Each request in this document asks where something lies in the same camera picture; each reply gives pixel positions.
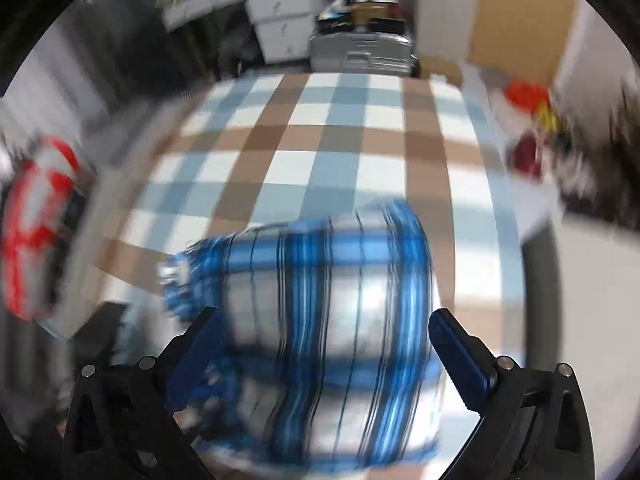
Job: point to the blue white plaid shirt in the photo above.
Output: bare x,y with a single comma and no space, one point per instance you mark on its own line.
330,320

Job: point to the white upright suitcase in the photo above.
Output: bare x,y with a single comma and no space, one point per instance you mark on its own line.
445,5

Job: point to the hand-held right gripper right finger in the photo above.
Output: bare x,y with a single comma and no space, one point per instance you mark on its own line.
460,360

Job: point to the white desk with drawers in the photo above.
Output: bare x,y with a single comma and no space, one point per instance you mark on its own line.
280,10

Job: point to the flat black box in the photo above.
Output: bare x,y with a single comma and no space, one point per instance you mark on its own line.
386,25

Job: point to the red white cloth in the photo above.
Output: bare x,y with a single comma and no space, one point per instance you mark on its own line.
35,230

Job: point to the wooden door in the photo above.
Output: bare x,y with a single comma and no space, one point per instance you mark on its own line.
520,20

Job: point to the small brown cardboard box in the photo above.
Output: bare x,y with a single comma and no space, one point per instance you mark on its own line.
371,11

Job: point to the yellow shoes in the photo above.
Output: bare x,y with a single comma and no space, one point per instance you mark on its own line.
547,116

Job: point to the orange shoes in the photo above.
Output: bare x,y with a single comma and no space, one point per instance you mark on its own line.
525,94

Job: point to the silver suitcase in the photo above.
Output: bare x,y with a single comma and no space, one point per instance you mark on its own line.
360,52

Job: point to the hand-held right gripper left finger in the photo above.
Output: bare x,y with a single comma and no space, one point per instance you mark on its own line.
196,355

